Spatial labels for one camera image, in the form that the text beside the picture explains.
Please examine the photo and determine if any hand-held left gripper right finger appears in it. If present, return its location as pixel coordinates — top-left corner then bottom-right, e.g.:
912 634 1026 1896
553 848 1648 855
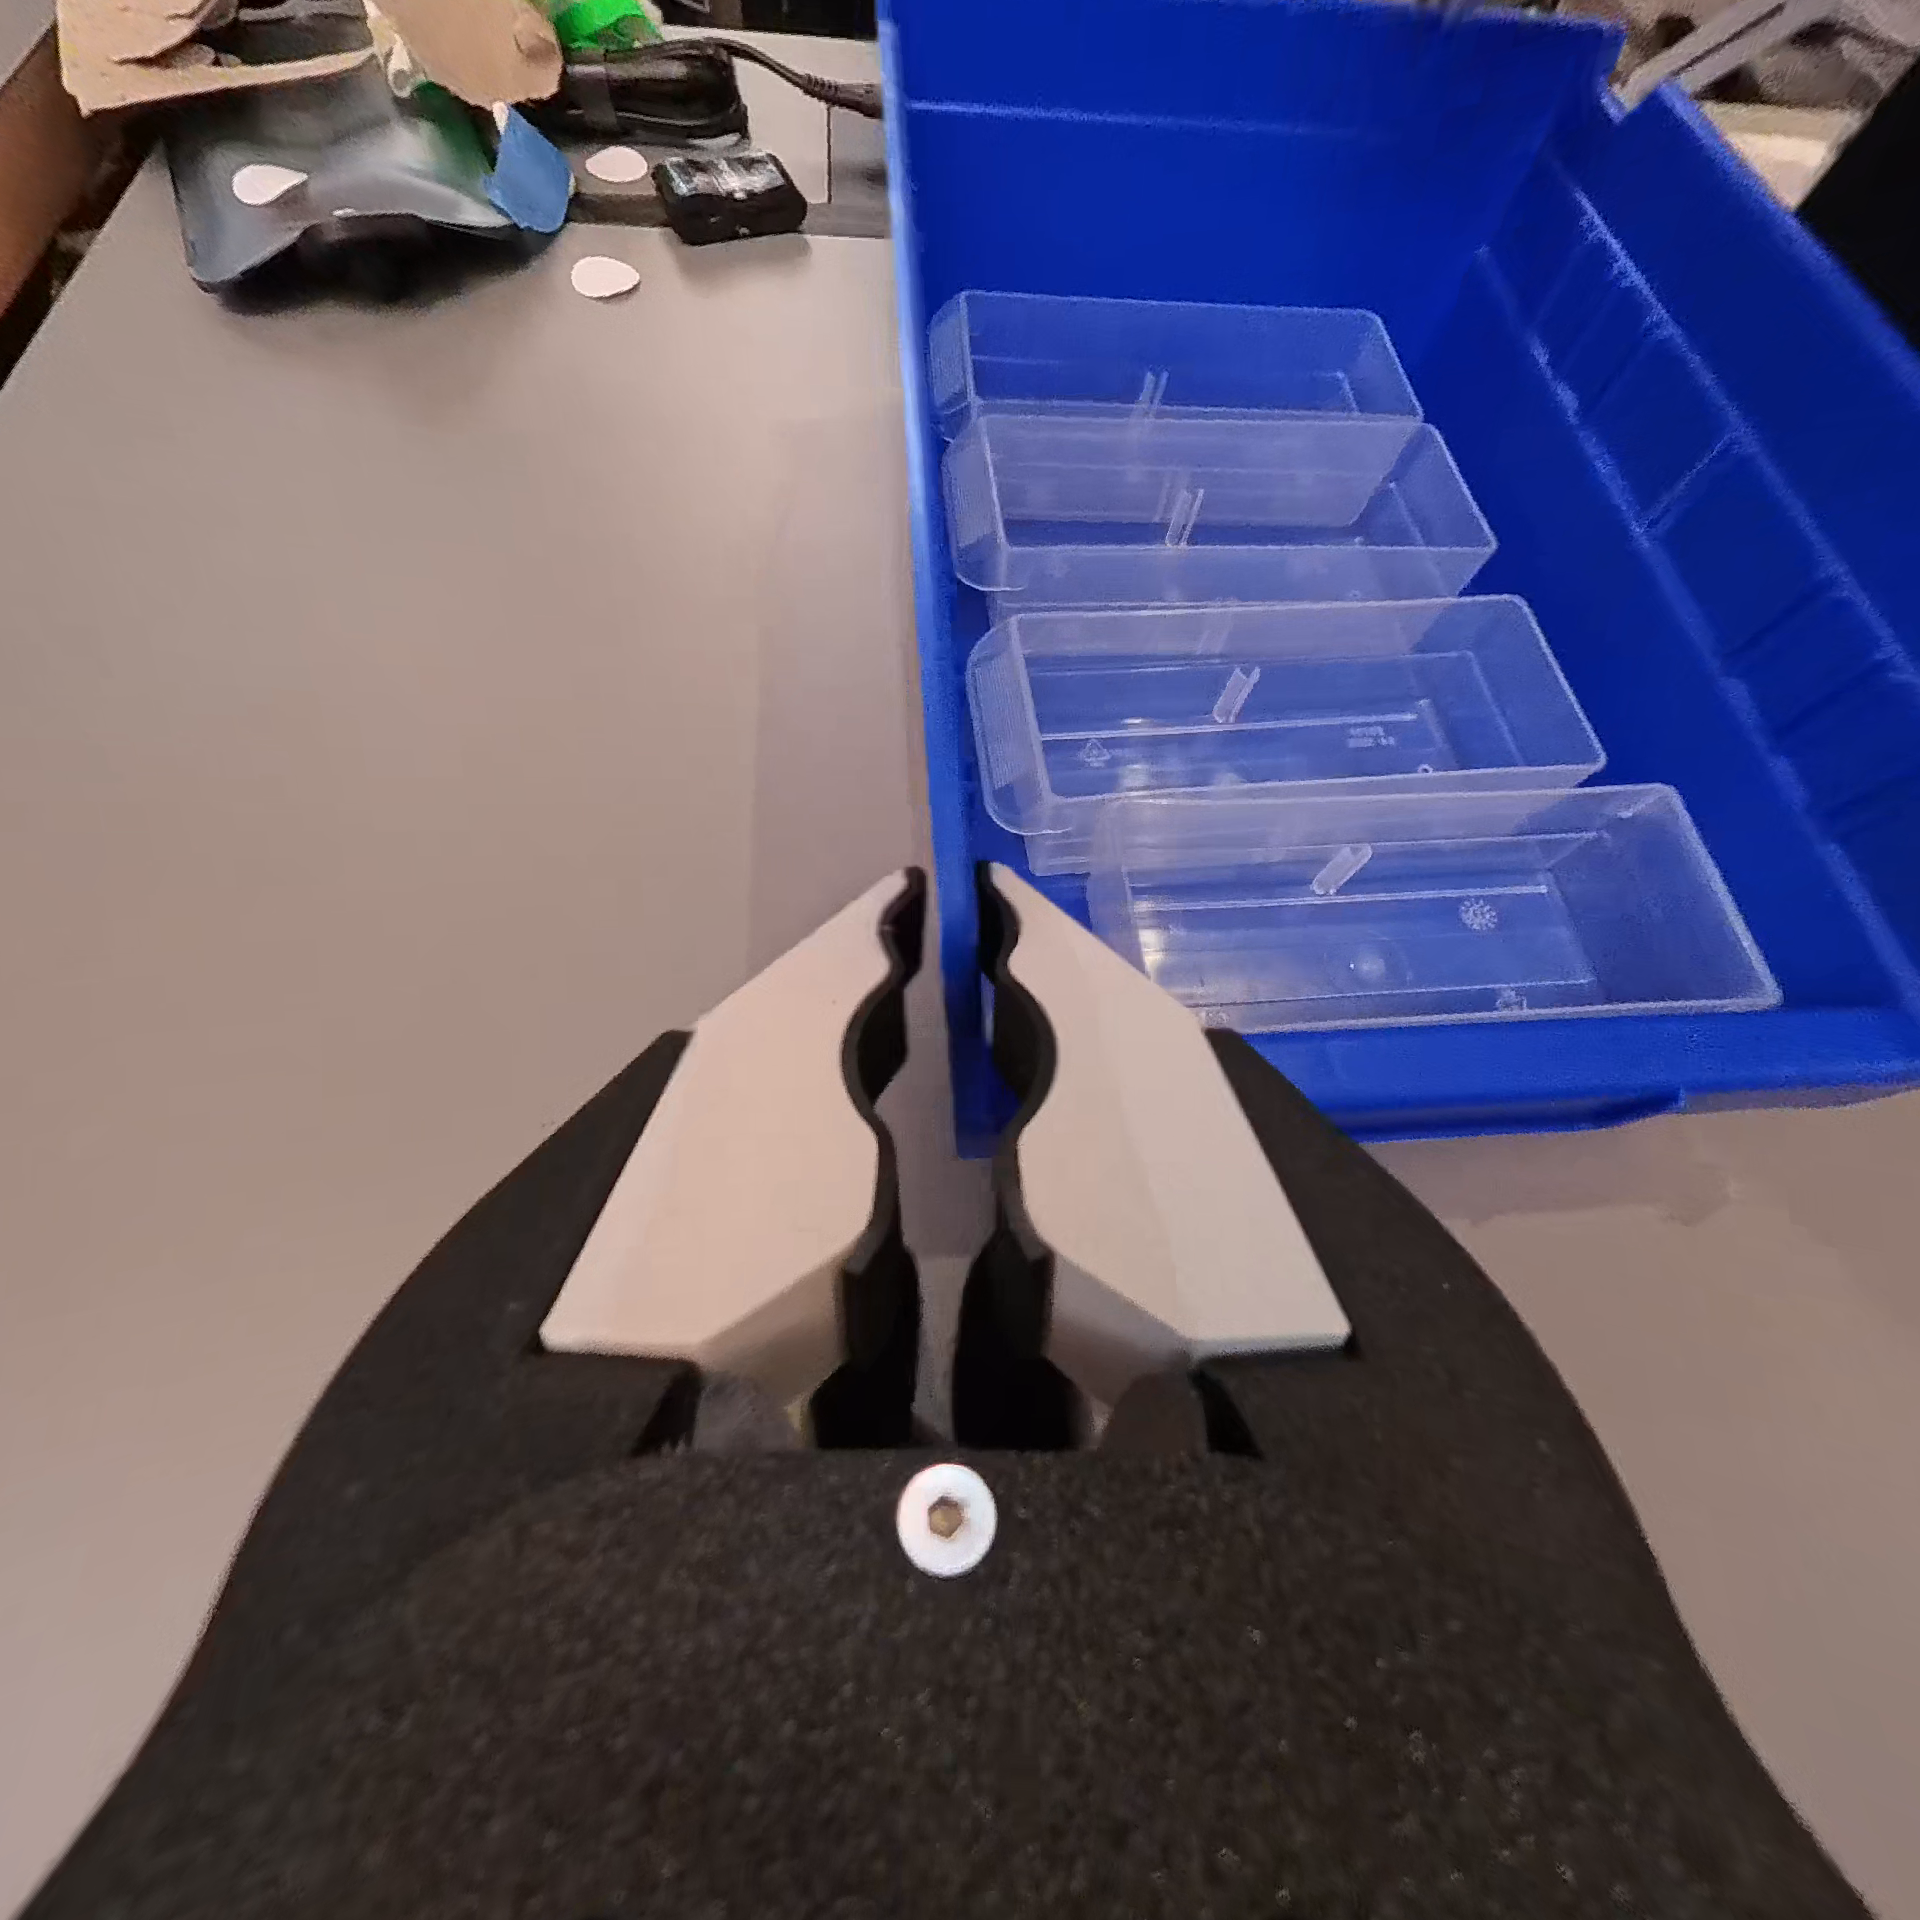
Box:
961 859 1356 1433

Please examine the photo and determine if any black power adapter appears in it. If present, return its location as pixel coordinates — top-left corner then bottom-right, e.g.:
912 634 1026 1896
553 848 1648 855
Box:
562 37 892 145

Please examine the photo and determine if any black battery pack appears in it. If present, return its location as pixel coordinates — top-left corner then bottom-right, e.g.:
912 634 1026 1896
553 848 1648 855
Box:
649 149 811 246

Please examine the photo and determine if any torn brown cardboard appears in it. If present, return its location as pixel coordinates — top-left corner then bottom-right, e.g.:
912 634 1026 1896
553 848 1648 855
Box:
58 0 569 118

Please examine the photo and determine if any blue plastic bin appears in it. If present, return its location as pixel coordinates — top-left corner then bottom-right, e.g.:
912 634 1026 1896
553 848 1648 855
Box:
874 0 1920 1159

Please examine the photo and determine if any dark plastic pouch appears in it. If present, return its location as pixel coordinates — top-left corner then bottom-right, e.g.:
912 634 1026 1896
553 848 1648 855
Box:
162 67 576 299

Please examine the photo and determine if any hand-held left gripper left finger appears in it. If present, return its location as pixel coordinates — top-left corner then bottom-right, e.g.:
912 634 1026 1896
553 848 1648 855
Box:
538 866 928 1454

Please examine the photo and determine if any clear plastic drawer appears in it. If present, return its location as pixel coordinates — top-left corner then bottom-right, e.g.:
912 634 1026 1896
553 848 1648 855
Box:
965 595 1612 876
926 289 1425 452
1086 783 1785 1038
941 410 1501 624

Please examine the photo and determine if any blue tape piece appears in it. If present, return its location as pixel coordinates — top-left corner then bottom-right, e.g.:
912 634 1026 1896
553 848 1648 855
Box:
487 109 576 234

